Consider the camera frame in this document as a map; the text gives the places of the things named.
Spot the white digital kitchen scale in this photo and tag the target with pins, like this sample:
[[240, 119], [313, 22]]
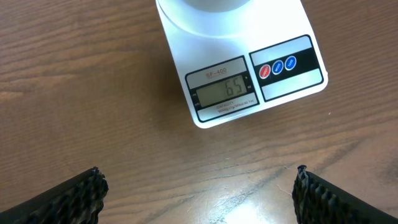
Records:
[[235, 63]]

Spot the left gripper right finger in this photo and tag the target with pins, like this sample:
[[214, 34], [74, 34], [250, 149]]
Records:
[[319, 202]]

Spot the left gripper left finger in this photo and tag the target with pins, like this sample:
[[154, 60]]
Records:
[[77, 200]]

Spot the grey round bowl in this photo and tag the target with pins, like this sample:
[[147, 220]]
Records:
[[216, 5]]

